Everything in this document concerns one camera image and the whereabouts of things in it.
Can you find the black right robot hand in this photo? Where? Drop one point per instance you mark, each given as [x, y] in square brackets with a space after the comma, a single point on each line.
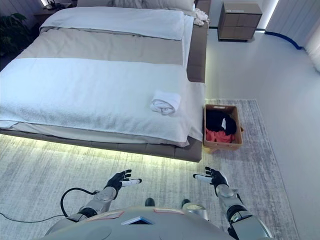
[218, 178]

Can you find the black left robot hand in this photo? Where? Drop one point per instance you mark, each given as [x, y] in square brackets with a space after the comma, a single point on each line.
[117, 180]

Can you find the white garment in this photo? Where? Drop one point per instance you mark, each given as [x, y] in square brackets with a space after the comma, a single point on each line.
[166, 100]

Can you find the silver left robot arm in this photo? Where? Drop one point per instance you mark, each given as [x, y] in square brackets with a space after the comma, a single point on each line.
[100, 200]

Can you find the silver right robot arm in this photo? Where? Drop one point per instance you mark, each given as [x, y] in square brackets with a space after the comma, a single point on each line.
[232, 200]

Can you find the brown wicker basket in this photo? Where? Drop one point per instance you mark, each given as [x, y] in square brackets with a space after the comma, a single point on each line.
[222, 148]

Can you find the white bed sheet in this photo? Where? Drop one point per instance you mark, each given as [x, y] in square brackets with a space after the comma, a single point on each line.
[188, 37]

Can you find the white crumpled clothes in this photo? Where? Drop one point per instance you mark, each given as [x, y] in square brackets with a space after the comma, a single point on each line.
[200, 15]

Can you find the robot right leg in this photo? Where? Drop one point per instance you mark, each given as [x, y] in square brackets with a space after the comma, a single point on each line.
[197, 212]

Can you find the red garment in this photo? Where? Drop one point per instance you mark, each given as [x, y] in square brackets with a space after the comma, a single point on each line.
[217, 136]

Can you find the grey robot torso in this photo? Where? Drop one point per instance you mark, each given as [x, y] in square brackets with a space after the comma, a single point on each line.
[150, 227]

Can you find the black garment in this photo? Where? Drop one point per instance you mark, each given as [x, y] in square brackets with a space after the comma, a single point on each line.
[215, 120]

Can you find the grey patterned rug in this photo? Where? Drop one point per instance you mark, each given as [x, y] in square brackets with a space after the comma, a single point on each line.
[37, 175]

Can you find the white fluffy blanket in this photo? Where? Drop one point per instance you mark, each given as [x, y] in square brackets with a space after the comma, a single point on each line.
[87, 87]

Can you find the beige duvet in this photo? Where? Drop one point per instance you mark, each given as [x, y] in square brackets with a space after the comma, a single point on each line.
[100, 47]

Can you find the blue floor strip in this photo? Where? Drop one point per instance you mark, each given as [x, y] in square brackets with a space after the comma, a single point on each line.
[287, 38]

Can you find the brown wooden nightstand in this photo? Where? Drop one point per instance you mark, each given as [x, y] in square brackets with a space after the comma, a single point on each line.
[237, 22]

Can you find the white folded duvet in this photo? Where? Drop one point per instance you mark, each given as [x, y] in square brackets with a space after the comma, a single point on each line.
[112, 20]

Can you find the white pillow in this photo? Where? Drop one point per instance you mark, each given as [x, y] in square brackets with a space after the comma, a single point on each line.
[175, 3]

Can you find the white curtain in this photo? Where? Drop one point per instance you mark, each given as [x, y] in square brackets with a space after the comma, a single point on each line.
[295, 15]

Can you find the low brown nightstand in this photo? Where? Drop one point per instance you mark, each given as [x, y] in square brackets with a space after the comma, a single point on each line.
[45, 12]

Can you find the dark green plant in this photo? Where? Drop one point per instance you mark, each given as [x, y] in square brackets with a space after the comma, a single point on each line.
[12, 30]

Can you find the brown upholstered bed frame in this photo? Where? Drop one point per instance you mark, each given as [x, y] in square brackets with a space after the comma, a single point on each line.
[197, 50]

